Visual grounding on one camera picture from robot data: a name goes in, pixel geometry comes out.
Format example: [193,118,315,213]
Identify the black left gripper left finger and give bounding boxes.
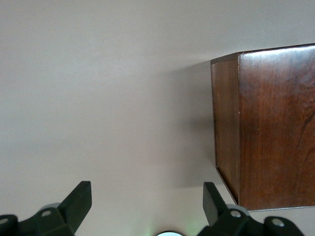
[0,181,92,236]

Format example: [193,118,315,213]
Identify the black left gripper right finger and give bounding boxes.
[196,181,306,236]

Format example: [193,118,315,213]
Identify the dark brown wooden cabinet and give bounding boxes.
[210,43,315,212]

